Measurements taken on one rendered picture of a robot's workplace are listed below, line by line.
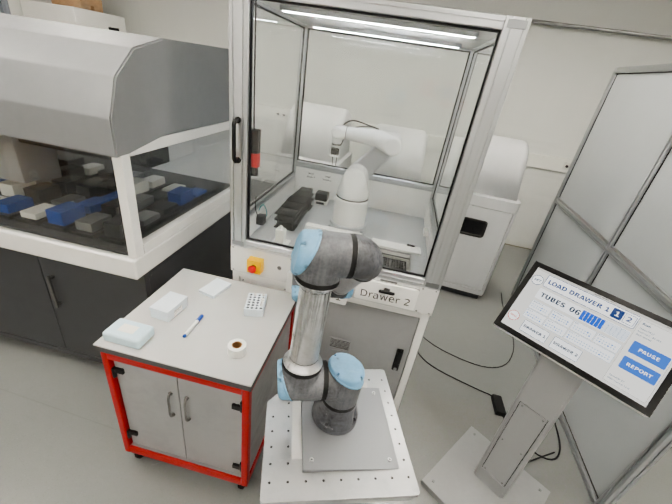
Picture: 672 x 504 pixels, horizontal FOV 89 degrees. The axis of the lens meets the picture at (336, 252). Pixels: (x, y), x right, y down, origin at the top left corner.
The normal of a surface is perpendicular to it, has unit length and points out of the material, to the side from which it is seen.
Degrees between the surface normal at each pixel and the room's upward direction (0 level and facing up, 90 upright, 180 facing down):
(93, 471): 0
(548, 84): 90
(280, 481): 0
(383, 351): 90
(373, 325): 90
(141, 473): 0
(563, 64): 90
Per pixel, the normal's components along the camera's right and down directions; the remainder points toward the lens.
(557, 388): -0.75, 0.22
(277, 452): 0.14, -0.87
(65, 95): -0.13, 0.11
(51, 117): -0.19, 0.44
